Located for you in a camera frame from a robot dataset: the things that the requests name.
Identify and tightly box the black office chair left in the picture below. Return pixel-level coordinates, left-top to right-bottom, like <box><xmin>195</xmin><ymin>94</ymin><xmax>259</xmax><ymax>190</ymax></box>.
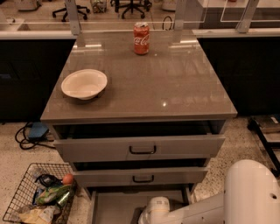
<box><xmin>52</xmin><ymin>3</ymin><xmax>91</xmax><ymax>23</ymax></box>

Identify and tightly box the grey drawer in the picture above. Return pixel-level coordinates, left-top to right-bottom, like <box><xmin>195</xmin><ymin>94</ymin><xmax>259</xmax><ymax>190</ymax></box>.
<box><xmin>87</xmin><ymin>185</ymin><xmax>196</xmax><ymax>224</ymax></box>
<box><xmin>54</xmin><ymin>135</ymin><xmax>225</xmax><ymax>162</ymax></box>
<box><xmin>73</xmin><ymin>167</ymin><xmax>207</xmax><ymax>187</ymax></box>

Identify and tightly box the yellow snack bag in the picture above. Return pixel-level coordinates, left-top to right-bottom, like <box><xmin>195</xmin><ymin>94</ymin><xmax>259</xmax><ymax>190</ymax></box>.
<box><xmin>18</xmin><ymin>206</ymin><xmax>56</xmax><ymax>224</ymax></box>

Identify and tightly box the black cart frame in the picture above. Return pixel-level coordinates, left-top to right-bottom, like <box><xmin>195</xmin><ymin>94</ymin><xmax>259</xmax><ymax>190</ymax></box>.
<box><xmin>248</xmin><ymin>115</ymin><xmax>280</xmax><ymax>178</ymax></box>

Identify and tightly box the top grey drawer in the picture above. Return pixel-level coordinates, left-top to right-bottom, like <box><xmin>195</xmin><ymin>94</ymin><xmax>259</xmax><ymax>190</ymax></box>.
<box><xmin>54</xmin><ymin>135</ymin><xmax>225</xmax><ymax>162</ymax></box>

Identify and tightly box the green soda can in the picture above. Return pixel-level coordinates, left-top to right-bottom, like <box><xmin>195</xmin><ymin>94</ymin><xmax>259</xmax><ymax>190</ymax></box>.
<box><xmin>56</xmin><ymin>192</ymin><xmax>71</xmax><ymax>207</ymax></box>

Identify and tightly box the blue foot pedal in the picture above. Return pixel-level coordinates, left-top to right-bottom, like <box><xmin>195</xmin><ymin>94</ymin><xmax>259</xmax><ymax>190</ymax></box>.
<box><xmin>28</xmin><ymin>122</ymin><xmax>49</xmax><ymax>141</ymax></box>

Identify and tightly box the middle grey drawer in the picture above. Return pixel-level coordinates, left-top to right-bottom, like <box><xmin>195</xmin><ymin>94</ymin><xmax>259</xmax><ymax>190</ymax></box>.
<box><xmin>73</xmin><ymin>167</ymin><xmax>207</xmax><ymax>187</ymax></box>

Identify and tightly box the red coca-cola can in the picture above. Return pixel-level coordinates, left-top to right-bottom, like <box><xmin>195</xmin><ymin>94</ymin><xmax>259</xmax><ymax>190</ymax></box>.
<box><xmin>133</xmin><ymin>22</ymin><xmax>150</xmax><ymax>55</ymax></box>

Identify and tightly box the bottom grey drawer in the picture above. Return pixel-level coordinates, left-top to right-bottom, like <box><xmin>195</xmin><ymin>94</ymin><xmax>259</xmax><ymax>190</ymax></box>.
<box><xmin>87</xmin><ymin>185</ymin><xmax>196</xmax><ymax>224</ymax></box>

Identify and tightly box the black office chair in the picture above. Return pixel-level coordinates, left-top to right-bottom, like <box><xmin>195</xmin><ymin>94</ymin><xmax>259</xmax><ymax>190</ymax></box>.
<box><xmin>115</xmin><ymin>0</ymin><xmax>152</xmax><ymax>19</ymax></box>
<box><xmin>52</xmin><ymin>3</ymin><xmax>91</xmax><ymax>23</ymax></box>

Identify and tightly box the grey drawer cabinet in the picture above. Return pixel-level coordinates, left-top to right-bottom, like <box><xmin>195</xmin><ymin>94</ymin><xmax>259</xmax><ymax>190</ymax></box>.
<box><xmin>39</xmin><ymin>30</ymin><xmax>238</xmax><ymax>224</ymax></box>

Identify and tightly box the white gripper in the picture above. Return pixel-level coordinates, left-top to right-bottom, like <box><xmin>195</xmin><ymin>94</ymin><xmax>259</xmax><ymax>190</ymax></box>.
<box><xmin>138</xmin><ymin>208</ymin><xmax>151</xmax><ymax>224</ymax></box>

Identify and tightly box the black wire basket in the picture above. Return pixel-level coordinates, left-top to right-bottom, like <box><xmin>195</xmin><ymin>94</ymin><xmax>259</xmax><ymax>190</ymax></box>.
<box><xmin>3</xmin><ymin>163</ymin><xmax>72</xmax><ymax>224</ymax></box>

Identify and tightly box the black office chair right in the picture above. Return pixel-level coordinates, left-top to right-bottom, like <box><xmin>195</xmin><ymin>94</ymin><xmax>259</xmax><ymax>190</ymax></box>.
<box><xmin>115</xmin><ymin>0</ymin><xmax>152</xmax><ymax>19</ymax></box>

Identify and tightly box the orange round fruit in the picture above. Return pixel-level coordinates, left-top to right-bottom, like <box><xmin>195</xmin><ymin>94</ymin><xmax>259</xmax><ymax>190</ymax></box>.
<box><xmin>62</xmin><ymin>173</ymin><xmax>74</xmax><ymax>185</ymax></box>

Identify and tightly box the white paper bowl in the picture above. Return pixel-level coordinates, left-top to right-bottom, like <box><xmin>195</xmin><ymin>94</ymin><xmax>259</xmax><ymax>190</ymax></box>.
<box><xmin>61</xmin><ymin>69</ymin><xmax>108</xmax><ymax>100</ymax></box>

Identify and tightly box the black floor cable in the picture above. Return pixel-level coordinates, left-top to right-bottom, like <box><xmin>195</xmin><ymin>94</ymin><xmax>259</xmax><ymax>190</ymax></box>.
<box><xmin>14</xmin><ymin>122</ymin><xmax>56</xmax><ymax>151</ymax></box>

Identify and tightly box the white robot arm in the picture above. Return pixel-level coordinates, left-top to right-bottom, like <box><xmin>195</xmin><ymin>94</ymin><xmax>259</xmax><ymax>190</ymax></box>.
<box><xmin>138</xmin><ymin>159</ymin><xmax>280</xmax><ymax>224</ymax></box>

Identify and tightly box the green snack bag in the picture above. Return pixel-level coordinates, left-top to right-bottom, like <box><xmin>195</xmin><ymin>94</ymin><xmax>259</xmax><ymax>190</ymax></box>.
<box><xmin>35</xmin><ymin>185</ymin><xmax>71</xmax><ymax>205</ymax></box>

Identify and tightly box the black snack packet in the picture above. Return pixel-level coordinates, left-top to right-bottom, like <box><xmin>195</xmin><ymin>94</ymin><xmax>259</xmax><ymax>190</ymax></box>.
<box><xmin>36</xmin><ymin>174</ymin><xmax>62</xmax><ymax>187</ymax></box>

